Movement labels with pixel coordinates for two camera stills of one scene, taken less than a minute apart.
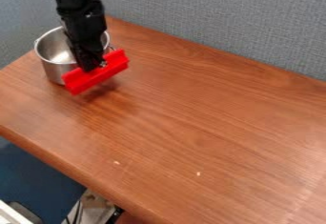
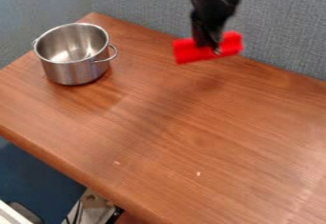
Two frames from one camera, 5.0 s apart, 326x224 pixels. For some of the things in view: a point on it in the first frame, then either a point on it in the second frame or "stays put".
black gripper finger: [91, 57] to [206, 32]
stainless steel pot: [58, 55] stays put
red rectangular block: [78, 79] to [188, 52]
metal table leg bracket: [94, 210] stays put
